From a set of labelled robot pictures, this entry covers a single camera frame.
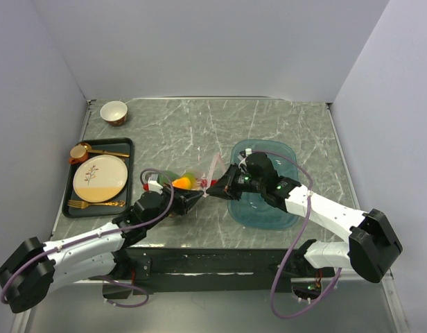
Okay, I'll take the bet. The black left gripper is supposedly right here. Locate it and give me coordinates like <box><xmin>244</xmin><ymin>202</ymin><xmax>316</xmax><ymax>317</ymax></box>
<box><xmin>144</xmin><ymin>182</ymin><xmax>204</xmax><ymax>230</ymax></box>

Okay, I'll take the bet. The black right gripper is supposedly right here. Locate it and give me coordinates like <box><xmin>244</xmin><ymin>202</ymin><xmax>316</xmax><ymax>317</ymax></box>
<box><xmin>207</xmin><ymin>162</ymin><xmax>265</xmax><ymax>201</ymax></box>

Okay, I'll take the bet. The orange green mango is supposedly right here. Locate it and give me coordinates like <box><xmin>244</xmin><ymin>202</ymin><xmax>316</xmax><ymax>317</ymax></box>
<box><xmin>173</xmin><ymin>177</ymin><xmax>193</xmax><ymax>190</ymax></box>

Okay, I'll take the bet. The red chili pepper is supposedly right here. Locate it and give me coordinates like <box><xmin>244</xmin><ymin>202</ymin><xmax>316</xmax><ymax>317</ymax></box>
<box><xmin>200</xmin><ymin>179</ymin><xmax>217</xmax><ymax>187</ymax></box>

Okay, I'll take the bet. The clear zip top bag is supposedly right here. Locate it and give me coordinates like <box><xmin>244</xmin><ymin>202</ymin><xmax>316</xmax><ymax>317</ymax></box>
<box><xmin>161</xmin><ymin>153</ymin><xmax>226</xmax><ymax>216</ymax></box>

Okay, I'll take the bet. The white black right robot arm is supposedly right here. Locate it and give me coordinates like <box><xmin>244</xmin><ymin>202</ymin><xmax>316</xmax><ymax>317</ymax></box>
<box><xmin>207</xmin><ymin>152</ymin><xmax>403</xmax><ymax>283</ymax></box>

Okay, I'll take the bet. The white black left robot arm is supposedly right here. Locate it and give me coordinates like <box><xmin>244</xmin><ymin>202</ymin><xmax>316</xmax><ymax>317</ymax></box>
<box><xmin>0</xmin><ymin>187</ymin><xmax>204</xmax><ymax>314</ymax></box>

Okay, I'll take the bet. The translucent blue plastic container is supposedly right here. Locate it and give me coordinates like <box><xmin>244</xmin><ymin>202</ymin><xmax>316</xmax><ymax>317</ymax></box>
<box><xmin>228</xmin><ymin>139</ymin><xmax>298</xmax><ymax>230</ymax></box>

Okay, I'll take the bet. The black rectangular tray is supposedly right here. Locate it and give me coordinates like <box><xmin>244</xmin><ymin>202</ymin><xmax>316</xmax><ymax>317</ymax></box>
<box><xmin>62</xmin><ymin>138</ymin><xmax>134</xmax><ymax>219</ymax></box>

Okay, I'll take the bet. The cream plate with leaf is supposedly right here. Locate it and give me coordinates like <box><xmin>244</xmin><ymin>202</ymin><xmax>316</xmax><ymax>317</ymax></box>
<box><xmin>72</xmin><ymin>155</ymin><xmax>128</xmax><ymax>203</ymax></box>

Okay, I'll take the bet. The gold fork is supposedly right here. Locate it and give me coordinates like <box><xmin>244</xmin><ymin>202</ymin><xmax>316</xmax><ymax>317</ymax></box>
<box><xmin>67</xmin><ymin>200</ymin><xmax>126</xmax><ymax>210</ymax></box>

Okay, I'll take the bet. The gold spoon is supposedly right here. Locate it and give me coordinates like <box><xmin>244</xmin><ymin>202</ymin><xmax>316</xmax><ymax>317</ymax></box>
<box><xmin>80</xmin><ymin>142</ymin><xmax>130</xmax><ymax>157</ymax></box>

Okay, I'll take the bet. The white bowl brown outside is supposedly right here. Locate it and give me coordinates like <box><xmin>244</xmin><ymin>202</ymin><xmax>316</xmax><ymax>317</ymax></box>
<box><xmin>100</xmin><ymin>101</ymin><xmax>128</xmax><ymax>126</ymax></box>

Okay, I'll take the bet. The small orange cup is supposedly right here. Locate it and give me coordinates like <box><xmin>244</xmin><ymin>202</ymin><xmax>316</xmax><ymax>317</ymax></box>
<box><xmin>69</xmin><ymin>144</ymin><xmax>89</xmax><ymax>165</ymax></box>

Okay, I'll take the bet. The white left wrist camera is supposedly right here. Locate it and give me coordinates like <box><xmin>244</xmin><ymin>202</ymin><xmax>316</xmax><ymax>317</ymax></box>
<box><xmin>143</xmin><ymin>174</ymin><xmax>163</xmax><ymax>194</ymax></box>

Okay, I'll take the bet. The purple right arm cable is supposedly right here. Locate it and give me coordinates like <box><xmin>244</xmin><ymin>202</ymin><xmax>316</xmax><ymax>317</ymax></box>
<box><xmin>250</xmin><ymin>151</ymin><xmax>341</xmax><ymax>319</ymax></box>

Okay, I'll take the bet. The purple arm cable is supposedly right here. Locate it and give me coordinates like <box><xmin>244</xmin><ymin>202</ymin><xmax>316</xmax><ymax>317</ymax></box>
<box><xmin>250</xmin><ymin>151</ymin><xmax>341</xmax><ymax>319</ymax></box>
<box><xmin>0</xmin><ymin>168</ymin><xmax>175</xmax><ymax>309</ymax></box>

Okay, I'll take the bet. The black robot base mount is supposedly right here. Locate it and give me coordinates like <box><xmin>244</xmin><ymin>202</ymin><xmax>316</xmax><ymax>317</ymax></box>
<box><xmin>74</xmin><ymin>246</ymin><xmax>342</xmax><ymax>300</ymax></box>

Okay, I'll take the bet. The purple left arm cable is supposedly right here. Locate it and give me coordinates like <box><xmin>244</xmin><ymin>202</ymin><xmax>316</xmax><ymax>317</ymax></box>
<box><xmin>0</xmin><ymin>168</ymin><xmax>175</xmax><ymax>309</ymax></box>

